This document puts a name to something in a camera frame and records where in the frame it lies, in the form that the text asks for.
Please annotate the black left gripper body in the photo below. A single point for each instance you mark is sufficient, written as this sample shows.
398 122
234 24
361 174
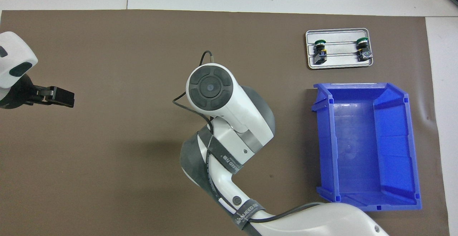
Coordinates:
16 92

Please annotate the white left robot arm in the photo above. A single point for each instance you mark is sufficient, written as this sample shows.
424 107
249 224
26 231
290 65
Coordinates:
14 53

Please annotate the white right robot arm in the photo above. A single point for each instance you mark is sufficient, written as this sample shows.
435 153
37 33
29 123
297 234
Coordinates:
243 107

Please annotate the green button with yellow block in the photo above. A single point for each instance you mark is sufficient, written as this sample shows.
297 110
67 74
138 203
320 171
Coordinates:
321 51

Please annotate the green button with grey block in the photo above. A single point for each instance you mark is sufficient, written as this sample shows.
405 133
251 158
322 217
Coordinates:
364 49

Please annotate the brown table mat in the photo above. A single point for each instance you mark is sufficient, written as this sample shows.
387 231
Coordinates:
143 32

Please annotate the grey metal tray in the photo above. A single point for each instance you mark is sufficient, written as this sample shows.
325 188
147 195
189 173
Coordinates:
340 61

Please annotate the blue plastic storage bin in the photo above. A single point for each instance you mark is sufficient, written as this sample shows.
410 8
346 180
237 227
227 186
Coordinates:
354 139

